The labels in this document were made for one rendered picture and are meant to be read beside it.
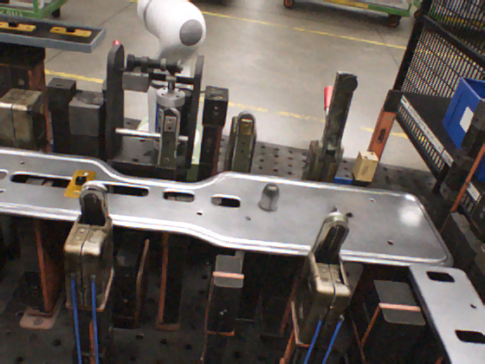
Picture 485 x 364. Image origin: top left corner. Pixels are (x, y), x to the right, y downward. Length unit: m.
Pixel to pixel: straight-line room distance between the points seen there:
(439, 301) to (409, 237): 0.15
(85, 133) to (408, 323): 0.70
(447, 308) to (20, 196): 0.71
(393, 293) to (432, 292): 0.06
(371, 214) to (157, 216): 0.40
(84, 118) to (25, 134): 0.12
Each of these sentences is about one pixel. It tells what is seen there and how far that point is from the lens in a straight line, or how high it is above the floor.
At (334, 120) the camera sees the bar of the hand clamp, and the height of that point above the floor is 1.12.
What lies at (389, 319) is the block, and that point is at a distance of 0.76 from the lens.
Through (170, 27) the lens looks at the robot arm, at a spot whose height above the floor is 1.18.
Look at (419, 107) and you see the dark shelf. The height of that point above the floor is 1.03.
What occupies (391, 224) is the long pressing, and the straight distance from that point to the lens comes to 0.91.
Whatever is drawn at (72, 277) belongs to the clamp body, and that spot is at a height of 1.00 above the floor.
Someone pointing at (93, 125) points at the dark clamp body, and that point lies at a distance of 0.99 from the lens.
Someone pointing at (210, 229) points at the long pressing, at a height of 1.00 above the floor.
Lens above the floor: 1.49
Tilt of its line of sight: 33 degrees down
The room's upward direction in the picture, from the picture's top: 10 degrees clockwise
